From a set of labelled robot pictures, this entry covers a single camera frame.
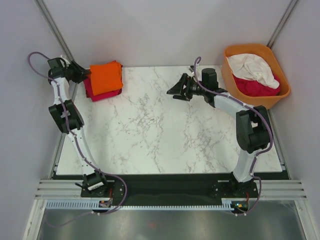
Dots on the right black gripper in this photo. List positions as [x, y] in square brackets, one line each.
[178, 88]

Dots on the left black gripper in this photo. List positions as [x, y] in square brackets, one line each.
[80, 73]

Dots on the orange t shirt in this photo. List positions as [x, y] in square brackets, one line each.
[106, 78]

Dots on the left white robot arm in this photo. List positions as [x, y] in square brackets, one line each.
[70, 122]

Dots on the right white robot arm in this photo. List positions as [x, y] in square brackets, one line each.
[252, 125]

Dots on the folded pink t shirt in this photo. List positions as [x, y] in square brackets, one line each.
[105, 96]

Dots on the crimson t shirt in basket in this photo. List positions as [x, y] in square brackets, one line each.
[253, 88]

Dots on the orange plastic basket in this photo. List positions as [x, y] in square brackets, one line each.
[264, 52]

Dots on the white t shirt in basket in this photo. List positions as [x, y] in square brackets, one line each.
[251, 67]

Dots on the left corner aluminium post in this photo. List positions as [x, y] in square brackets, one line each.
[44, 10]

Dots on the corner aluminium post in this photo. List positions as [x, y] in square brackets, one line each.
[282, 22]
[44, 10]

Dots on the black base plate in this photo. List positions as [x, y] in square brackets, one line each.
[164, 190]

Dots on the aluminium rail frame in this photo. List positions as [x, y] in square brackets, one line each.
[271, 190]

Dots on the white slotted cable duct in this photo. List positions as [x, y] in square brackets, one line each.
[97, 205]

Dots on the right corner aluminium post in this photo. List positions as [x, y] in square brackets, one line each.
[282, 22]

